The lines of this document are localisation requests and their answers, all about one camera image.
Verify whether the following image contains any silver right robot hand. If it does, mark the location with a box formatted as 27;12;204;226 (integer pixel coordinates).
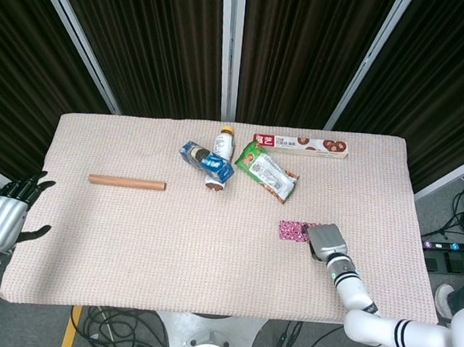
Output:
298;221;351;265

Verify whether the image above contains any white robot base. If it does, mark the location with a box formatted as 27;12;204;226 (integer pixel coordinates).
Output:
153;310;268;347

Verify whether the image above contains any green snack bag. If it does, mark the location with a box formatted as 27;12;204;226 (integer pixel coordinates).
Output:
231;139;303;207

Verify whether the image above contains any long baking paper box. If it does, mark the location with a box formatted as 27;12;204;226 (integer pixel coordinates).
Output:
252;132;350;161

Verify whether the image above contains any black power strip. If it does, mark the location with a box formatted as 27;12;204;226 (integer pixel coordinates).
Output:
421;237;464;253

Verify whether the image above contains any black foot pedal unit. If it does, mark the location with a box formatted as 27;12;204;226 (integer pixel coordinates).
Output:
423;251;464;276

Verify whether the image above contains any grey sneaker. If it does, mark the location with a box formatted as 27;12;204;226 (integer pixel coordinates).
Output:
432;282;456;320

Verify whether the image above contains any yellow floor tape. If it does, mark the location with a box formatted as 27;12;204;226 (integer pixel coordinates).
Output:
60;304;84;347

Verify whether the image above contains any wooden rolling pin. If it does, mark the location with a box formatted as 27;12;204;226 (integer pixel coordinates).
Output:
87;173;168;192

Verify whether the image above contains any dark curtain panel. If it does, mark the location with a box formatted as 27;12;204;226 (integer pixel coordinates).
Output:
236;0;399;135
39;0;230;123
0;0;124;187
327;0;464;196

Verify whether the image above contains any blue drink carton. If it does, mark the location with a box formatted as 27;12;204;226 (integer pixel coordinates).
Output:
176;139;238;184

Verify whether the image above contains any white bottle with brown drink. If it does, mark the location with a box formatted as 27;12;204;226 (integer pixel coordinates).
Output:
204;123;236;192

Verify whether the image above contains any beige waffle tablecloth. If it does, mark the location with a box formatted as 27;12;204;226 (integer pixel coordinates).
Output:
0;104;454;337

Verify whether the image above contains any black cable with connector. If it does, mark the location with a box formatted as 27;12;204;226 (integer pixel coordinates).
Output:
272;319;325;347

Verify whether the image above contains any white metal frame post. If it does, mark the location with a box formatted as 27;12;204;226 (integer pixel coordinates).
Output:
213;0;247;123
322;0;410;136
19;0;131;115

